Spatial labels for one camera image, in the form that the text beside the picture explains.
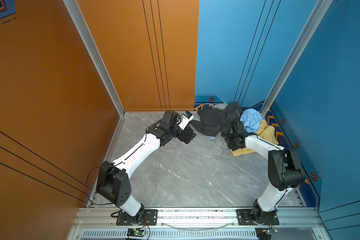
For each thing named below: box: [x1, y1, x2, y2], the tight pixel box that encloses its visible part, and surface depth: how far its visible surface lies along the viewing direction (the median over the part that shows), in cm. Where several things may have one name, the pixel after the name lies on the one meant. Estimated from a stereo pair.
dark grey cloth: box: [191, 102, 243, 138], surface depth 107 cm
